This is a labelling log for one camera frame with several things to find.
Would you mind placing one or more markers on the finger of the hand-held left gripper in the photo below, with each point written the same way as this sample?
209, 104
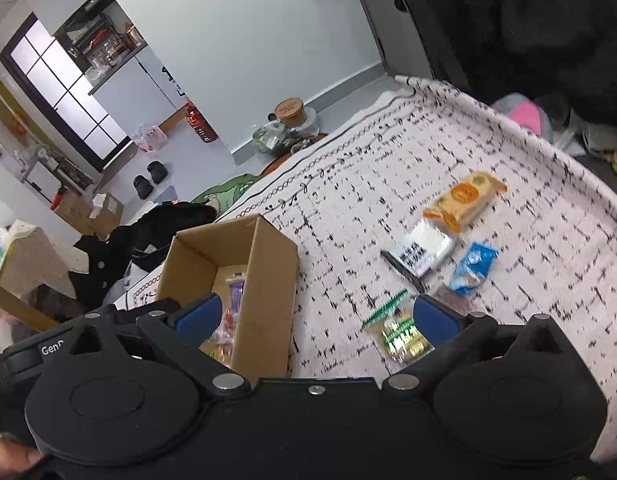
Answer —
148, 306

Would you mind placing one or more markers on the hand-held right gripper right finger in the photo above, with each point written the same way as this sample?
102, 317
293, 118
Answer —
436, 320

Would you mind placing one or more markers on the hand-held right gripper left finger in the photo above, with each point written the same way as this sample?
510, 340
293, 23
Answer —
201, 315

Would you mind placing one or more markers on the green yellow snack packet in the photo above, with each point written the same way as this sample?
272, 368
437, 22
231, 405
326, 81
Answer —
396, 332

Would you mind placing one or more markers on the small blue snack packet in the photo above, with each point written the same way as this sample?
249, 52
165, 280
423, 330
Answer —
473, 262

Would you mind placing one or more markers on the white black-label snack packet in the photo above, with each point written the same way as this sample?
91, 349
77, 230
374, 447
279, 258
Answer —
426, 245

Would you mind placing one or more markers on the orange snack packet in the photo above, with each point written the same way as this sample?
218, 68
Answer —
466, 200

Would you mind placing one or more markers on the person's left hand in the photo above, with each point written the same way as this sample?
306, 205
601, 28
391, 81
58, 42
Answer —
8, 456

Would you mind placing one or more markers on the black garment with white buttons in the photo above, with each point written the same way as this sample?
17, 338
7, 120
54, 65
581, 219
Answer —
93, 265

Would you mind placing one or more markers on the black trousers pile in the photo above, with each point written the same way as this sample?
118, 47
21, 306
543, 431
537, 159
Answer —
158, 225

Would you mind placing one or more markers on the cream dotted cloth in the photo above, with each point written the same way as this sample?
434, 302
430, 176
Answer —
33, 260

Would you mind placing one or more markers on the cardboard box with tissue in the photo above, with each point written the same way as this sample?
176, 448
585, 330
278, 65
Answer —
106, 215

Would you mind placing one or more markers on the tall cardboard box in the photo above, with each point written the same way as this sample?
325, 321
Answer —
71, 210

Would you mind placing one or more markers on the green cartoon floor mat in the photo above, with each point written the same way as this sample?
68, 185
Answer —
228, 187

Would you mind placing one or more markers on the white black-patterned blanket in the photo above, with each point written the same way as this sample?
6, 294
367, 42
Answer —
363, 185

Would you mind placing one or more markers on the shrink-wrapped water bottle pack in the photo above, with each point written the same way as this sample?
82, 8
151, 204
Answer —
151, 137

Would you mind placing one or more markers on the clear plastic rubbish bag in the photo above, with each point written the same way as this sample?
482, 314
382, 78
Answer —
268, 137

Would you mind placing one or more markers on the red oil bottle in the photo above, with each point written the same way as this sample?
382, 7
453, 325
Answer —
198, 122

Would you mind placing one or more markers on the brown round tub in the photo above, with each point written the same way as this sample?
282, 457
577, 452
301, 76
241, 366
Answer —
291, 112

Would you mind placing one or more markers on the pink plush item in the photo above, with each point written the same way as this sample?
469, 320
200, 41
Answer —
525, 112

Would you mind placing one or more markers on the white kitchen cabinet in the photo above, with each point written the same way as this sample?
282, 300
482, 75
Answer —
138, 75

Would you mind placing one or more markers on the dark framed glass door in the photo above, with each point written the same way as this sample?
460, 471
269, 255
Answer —
63, 90

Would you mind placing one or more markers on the black fleece pile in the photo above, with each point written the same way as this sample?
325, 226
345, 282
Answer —
538, 35

